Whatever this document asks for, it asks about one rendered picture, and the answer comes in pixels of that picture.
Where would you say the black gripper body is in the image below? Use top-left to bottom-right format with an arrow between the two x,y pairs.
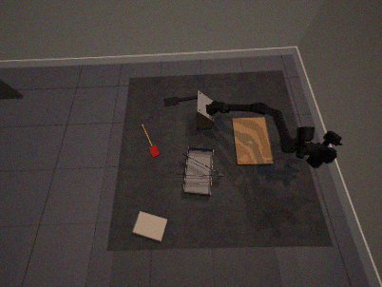
307,131 -> 341,168

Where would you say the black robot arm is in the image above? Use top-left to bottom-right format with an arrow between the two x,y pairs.
206,101 -> 337,163

